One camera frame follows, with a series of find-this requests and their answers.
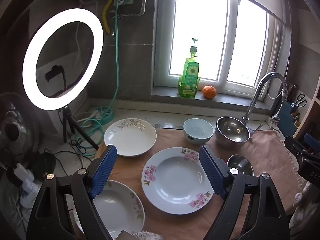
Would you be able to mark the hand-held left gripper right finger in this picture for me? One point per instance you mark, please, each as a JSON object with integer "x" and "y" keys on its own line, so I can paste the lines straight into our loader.
{"x": 212, "y": 172}

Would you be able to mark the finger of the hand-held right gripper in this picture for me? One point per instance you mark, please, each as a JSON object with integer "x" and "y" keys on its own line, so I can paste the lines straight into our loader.
{"x": 311, "y": 141}
{"x": 295, "y": 146}

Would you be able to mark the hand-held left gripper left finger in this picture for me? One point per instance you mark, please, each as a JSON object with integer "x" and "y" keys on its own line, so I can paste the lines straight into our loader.
{"x": 103, "y": 172}

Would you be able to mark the small stainless steel bowl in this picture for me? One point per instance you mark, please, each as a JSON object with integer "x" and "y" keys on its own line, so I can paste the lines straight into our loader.
{"x": 240, "y": 165}

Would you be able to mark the white leaf-pattern plate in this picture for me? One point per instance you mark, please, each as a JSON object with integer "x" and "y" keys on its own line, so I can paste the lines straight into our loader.
{"x": 130, "y": 140}

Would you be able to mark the large stainless steel bowl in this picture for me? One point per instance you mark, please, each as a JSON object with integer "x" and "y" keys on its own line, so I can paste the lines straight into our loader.
{"x": 232, "y": 132}

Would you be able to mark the peach towel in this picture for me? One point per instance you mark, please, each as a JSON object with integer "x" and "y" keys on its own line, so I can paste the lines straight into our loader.
{"x": 265, "y": 155}

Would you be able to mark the blue knife block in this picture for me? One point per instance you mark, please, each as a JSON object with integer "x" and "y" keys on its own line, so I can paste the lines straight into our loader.
{"x": 287, "y": 115}

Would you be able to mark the white plate pink flowers centre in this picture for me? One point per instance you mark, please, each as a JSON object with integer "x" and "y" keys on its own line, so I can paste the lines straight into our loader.
{"x": 175, "y": 180}

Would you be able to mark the white pink-flower plate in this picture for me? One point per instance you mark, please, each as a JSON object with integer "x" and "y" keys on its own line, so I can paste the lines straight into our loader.
{"x": 117, "y": 210}

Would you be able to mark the light blue ceramic bowl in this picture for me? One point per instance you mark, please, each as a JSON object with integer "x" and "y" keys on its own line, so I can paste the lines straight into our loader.
{"x": 197, "y": 132}

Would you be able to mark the teal round power strip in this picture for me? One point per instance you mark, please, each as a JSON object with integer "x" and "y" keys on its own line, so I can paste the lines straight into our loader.
{"x": 103, "y": 113}

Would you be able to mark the black dish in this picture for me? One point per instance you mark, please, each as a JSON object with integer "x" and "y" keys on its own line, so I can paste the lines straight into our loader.
{"x": 45, "y": 165}

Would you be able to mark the chrome faucet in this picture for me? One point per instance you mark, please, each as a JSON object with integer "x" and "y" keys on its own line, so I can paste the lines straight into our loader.
{"x": 252, "y": 102}

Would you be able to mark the white power strip with chargers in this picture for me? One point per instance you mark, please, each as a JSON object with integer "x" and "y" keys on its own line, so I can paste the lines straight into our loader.
{"x": 23, "y": 177}

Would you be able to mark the orange fruit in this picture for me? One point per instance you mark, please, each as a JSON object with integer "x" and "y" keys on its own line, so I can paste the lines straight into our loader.
{"x": 209, "y": 92}

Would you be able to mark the green dish soap bottle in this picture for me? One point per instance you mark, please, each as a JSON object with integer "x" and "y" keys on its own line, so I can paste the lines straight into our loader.
{"x": 188, "y": 80}

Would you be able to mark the window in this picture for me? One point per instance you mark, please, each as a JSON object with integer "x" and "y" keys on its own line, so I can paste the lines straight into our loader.
{"x": 200, "y": 17}

